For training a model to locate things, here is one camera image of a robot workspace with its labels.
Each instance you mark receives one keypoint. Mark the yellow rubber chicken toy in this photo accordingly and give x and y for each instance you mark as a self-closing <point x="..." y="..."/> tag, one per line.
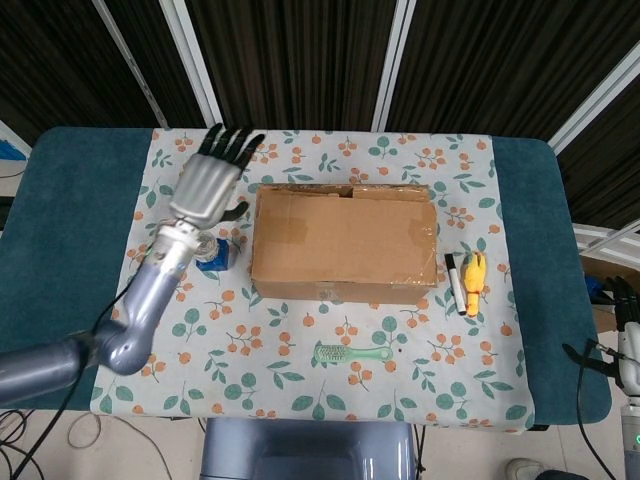
<point x="474" y="280"/>

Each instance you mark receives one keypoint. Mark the white shoe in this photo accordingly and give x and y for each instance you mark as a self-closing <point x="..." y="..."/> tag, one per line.
<point x="522" y="470"/>

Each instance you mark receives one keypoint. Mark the clear jar of seeds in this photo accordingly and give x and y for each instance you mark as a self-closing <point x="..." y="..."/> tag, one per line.
<point x="206" y="247"/>

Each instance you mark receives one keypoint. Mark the dark trouser leg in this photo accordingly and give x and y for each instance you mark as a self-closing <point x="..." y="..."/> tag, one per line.
<point x="552" y="475"/>

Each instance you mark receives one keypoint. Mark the green plastic brush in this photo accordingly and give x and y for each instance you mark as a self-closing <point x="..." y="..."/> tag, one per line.
<point x="365" y="354"/>

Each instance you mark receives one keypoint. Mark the teal table cover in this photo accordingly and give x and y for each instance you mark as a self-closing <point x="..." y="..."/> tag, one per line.
<point x="75" y="200"/>

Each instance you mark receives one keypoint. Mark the black and white marker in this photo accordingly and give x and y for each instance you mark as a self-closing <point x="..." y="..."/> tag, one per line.
<point x="456" y="287"/>

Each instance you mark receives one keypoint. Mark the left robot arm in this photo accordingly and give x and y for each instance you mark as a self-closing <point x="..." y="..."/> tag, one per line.
<point x="140" y="310"/>

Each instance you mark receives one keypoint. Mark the slim grey frame post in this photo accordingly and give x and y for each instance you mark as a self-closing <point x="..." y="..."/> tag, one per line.
<point x="131" y="65"/>

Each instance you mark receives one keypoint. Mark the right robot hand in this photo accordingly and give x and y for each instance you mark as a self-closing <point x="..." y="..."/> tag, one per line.
<point x="631" y="350"/>

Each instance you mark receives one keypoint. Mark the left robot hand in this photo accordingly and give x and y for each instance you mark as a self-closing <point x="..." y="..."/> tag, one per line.
<point x="205" y="185"/>

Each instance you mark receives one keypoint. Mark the white metal rack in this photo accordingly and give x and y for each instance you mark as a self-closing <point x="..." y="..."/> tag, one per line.
<point x="607" y="240"/>

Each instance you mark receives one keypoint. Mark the fruit and leaf print tablecloth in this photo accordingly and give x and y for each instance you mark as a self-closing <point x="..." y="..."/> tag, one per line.
<point x="300" y="390"/>

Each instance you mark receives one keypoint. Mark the blue-grey robot torso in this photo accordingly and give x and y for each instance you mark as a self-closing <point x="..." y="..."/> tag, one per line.
<point x="305" y="450"/>

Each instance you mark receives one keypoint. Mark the white frame post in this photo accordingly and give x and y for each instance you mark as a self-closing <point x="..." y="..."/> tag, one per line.
<point x="595" y="97"/>
<point x="192" y="65"/>
<point x="395" y="65"/>

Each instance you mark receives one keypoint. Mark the brown cardboard box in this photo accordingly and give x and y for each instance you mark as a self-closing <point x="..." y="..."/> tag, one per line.
<point x="345" y="240"/>

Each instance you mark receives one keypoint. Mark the blue and white bag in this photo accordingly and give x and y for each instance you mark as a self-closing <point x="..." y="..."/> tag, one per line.
<point x="10" y="147"/>

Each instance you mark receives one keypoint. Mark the black pleated curtain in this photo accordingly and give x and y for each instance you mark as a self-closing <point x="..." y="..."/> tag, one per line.
<point x="300" y="50"/>

